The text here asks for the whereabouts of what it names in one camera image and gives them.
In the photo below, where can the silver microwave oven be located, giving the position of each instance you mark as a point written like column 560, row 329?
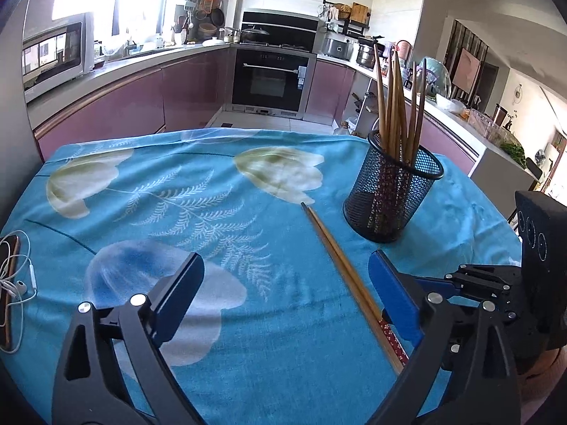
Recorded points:
column 57, row 62

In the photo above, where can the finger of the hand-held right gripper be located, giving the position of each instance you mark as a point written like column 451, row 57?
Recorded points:
column 483, row 281
column 456, row 352

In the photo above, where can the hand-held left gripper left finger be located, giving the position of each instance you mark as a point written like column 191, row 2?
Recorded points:
column 177, row 296

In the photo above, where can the clear plastic container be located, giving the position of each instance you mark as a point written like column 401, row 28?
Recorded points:
column 485, row 126

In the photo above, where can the person's right forearm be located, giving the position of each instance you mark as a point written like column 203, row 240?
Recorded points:
column 542, row 394

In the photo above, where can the black built-in oven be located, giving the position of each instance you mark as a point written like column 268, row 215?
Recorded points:
column 270, row 84

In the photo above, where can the blue floral tablecloth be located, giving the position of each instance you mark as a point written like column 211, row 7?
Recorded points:
column 265, row 239

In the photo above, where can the black mesh utensil holder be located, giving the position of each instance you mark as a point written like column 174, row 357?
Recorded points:
column 363, row 195

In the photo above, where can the steel stock pot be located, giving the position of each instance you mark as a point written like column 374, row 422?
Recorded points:
column 366, row 56

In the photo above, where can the silver rice cooker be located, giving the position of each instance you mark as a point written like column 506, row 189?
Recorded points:
column 336, row 48

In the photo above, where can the black wok with lid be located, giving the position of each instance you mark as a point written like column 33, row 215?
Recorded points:
column 254, row 34

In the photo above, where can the floral-end wooden chopstick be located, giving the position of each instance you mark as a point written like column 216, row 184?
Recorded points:
column 333, row 250
column 339, row 248

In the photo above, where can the purple cabinet door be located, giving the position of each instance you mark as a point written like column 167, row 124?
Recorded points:
column 328, row 88

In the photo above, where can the pink kettle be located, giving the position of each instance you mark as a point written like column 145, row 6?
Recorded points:
column 403, row 53

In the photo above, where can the bunch of wooden chopsticks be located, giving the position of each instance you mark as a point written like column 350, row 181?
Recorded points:
column 394, row 119

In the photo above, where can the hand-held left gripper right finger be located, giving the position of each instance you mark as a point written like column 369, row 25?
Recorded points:
column 394, row 301

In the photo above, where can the green mesh food cover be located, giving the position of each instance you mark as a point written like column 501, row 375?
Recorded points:
column 436, row 77

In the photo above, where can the green leafy vegetables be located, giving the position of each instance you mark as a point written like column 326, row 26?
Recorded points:
column 514, row 152

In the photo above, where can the black range hood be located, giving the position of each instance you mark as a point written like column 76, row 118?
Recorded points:
column 283, row 26

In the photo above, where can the purple base cabinets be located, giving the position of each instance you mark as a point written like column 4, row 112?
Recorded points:
column 186, row 88

